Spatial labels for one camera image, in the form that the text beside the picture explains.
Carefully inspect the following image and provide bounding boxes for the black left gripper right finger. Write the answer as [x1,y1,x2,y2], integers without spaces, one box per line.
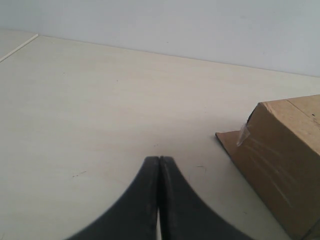
[158,156,251,240]

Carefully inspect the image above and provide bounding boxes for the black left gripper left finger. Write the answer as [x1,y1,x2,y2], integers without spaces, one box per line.
[69,156,160,240]

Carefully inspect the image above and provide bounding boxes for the brown cardboard coin box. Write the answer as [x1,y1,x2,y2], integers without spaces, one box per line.
[216,95,320,240]

